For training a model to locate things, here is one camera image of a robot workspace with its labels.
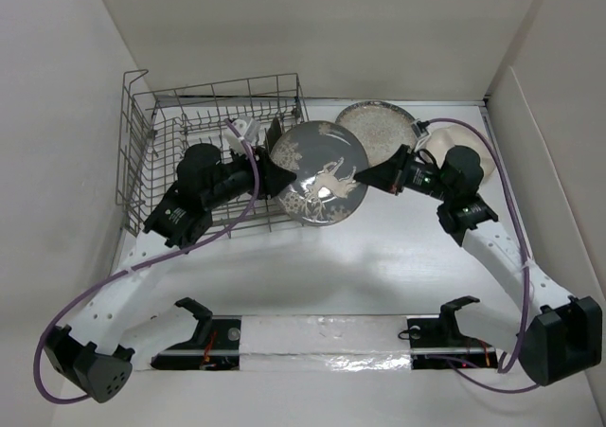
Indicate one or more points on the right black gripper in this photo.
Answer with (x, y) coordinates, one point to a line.
(389, 175)

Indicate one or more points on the grey deer pattern plate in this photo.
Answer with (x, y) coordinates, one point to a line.
(325, 157)

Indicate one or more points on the cream plate brown rim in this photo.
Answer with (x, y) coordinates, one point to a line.
(273, 133)

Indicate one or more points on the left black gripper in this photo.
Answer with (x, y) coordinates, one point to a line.
(273, 179)

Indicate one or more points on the speckled round plate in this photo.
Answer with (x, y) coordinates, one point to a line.
(380, 126)

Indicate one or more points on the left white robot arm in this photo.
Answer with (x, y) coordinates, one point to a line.
(97, 350)

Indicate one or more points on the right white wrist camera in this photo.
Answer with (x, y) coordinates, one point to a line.
(421, 131)

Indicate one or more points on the cream divided dish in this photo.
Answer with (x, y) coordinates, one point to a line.
(442, 139)

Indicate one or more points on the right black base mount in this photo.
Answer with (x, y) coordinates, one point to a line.
(436, 342)

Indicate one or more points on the grey wire dish rack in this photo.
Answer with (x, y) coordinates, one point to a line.
(158, 126)

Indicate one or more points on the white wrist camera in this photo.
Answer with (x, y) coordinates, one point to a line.
(243, 128)
(421, 131)

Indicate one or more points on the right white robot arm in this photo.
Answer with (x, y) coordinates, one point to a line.
(556, 334)

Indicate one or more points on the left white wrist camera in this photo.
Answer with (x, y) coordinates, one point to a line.
(243, 128)

